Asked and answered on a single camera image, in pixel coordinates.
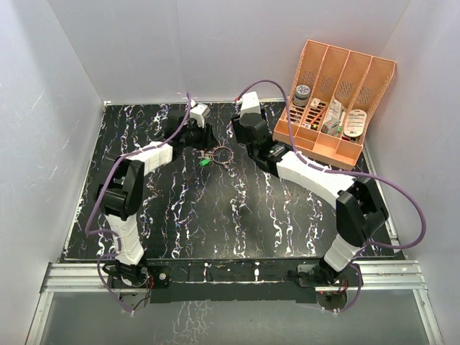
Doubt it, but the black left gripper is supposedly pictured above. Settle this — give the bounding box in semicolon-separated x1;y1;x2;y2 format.
180;119;217;152

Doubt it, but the large metal keyring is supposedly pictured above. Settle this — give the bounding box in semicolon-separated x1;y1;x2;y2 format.
210;145;234;167

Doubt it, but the key with yellow tag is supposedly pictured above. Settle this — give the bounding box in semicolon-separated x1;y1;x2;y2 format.
198;151;213;161

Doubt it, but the key with green tag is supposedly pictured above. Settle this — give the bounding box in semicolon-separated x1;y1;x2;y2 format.
200;158;213;167

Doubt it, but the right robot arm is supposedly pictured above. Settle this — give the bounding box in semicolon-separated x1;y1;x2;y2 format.
231;113;389;285

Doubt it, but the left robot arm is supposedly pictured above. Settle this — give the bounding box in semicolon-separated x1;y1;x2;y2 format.
96;116;218;287

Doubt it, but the grey round jar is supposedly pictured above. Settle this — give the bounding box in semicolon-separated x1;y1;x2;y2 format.
293;84;311;107

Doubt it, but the small white card box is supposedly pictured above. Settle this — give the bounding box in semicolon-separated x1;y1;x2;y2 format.
310;98;321;108

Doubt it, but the red pencil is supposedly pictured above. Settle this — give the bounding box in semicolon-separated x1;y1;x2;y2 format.
309;108;327;126

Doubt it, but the white paper packet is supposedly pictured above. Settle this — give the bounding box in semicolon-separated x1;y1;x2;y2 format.
325;97;344;121

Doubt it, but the orange plastic desk organizer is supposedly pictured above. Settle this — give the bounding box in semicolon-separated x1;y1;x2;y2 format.
273;40;396;170

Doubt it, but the white oval blister pack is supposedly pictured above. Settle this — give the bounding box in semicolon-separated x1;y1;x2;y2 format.
343;109;367;138

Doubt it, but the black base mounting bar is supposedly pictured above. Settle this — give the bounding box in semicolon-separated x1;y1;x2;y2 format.
118;260;364;305

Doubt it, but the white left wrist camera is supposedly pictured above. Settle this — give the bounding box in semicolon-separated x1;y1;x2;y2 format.
190;103;210;128

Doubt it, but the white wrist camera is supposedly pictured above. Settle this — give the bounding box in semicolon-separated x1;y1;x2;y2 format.
190;103;210;128
236;91;261;116

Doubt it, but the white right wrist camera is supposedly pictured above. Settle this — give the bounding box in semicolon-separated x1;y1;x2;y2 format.
236;91;261;116

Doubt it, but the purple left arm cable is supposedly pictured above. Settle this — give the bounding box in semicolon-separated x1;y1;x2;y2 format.
86;92;197;313

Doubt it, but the aluminium frame rail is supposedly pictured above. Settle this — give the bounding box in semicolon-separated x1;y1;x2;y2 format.
24;143;445;345

